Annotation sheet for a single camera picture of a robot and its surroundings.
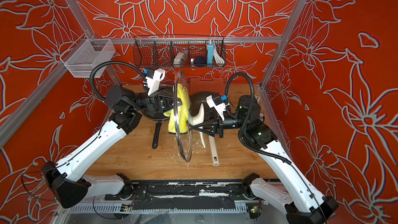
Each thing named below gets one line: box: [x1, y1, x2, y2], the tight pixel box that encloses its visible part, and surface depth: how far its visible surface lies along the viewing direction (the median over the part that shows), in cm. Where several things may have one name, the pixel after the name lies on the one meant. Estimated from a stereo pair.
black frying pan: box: [140, 108, 170, 149], surface depth 85 cm
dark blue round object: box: [193, 55, 208, 68], surface depth 98 cm
